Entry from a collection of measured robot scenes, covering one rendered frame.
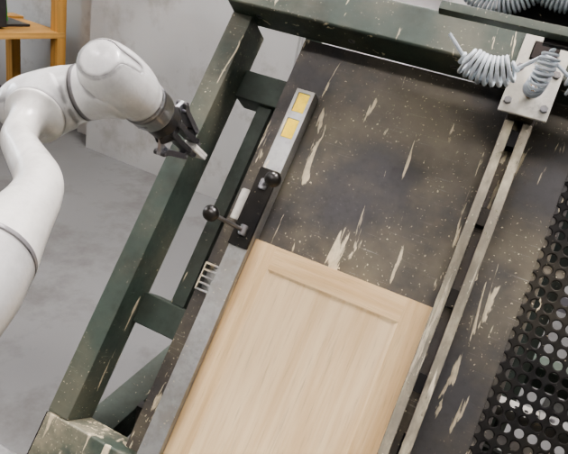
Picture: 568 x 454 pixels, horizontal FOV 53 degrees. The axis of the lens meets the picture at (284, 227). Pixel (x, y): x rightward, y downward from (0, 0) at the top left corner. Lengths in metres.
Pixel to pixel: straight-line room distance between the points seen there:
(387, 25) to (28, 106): 0.81
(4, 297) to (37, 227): 0.11
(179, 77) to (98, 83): 3.94
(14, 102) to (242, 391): 0.76
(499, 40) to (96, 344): 1.15
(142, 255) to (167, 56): 3.66
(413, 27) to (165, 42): 3.73
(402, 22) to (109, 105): 0.72
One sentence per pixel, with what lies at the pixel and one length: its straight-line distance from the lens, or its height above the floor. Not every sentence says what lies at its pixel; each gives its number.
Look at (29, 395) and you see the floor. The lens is 2.90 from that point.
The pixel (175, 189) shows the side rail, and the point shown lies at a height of 1.40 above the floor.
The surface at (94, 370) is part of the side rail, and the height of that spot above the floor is 1.00.
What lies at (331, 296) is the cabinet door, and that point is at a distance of 1.30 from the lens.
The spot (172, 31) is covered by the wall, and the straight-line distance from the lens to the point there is 4.93.
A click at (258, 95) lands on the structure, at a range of 1.55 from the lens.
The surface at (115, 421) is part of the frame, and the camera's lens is 1.66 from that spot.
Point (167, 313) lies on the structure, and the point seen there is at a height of 1.12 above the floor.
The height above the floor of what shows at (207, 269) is 1.27.
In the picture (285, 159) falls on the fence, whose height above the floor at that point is 1.54.
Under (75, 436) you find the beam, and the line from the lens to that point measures 1.48.
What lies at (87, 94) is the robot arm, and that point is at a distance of 1.03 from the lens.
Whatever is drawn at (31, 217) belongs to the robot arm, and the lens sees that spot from 0.70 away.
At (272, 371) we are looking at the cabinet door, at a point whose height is 1.14.
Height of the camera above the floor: 1.97
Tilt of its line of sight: 25 degrees down
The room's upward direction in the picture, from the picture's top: 12 degrees clockwise
